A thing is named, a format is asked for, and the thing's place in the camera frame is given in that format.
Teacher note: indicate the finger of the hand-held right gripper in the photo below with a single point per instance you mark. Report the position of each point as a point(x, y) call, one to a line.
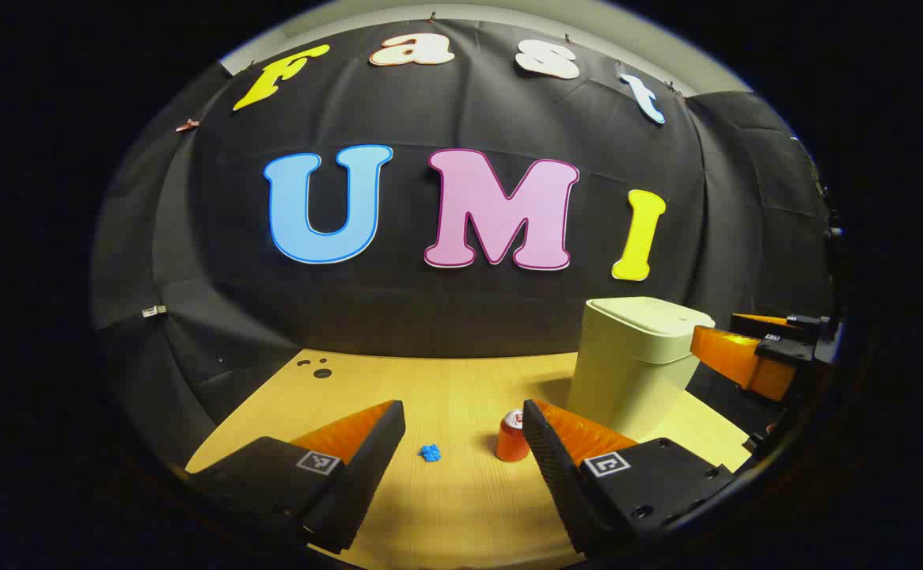
point(734, 356)
point(770, 323)

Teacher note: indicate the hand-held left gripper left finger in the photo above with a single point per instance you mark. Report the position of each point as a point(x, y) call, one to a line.
point(366, 459)

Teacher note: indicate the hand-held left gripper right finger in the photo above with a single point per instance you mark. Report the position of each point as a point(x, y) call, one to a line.
point(548, 459)

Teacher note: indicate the orange pop can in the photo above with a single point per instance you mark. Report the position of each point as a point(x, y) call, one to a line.
point(510, 445)

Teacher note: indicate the blue paper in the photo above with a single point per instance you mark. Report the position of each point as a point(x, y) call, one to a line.
point(430, 453)

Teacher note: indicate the pale green desktop garbage bin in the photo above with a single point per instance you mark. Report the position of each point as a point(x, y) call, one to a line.
point(628, 372)

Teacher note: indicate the wooden desktop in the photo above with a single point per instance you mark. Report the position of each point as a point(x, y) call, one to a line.
point(461, 507)

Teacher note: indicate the black backdrop cloth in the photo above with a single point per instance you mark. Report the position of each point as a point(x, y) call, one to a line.
point(430, 317)

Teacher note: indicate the silver metal clip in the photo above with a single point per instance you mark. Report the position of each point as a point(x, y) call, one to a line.
point(154, 311)

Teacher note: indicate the copper metal clip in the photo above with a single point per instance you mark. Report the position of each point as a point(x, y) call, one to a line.
point(188, 125)

